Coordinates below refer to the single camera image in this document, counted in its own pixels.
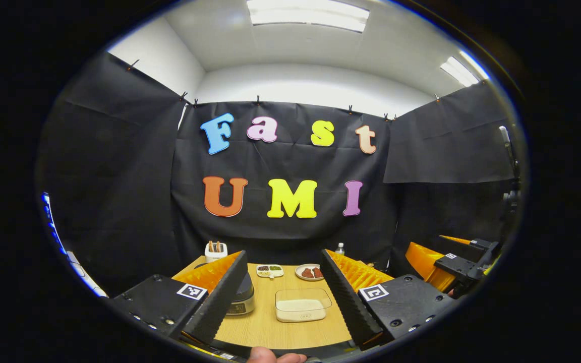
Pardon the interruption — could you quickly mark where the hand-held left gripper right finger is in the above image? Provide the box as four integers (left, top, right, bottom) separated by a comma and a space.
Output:
320, 249, 460, 348

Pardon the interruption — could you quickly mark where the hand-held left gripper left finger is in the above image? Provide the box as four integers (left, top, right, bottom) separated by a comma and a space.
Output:
109, 251, 249, 346

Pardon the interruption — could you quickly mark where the dark grey rice cooker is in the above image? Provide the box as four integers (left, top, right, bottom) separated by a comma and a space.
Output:
193, 262, 256, 317

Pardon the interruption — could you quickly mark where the clear container of white rice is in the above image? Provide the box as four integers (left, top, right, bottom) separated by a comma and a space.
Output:
275, 288, 332, 323

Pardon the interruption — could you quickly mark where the white toaster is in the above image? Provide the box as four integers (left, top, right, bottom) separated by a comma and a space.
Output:
204, 241, 228, 263

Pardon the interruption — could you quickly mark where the white round plate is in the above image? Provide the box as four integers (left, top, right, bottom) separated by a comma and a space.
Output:
295, 264, 325, 281

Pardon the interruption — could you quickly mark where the black backdrop cloth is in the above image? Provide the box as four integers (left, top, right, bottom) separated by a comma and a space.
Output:
36, 50, 520, 298

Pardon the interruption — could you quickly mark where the large ceiling light panel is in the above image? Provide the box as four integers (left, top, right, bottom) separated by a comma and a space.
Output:
247, 0, 370, 33

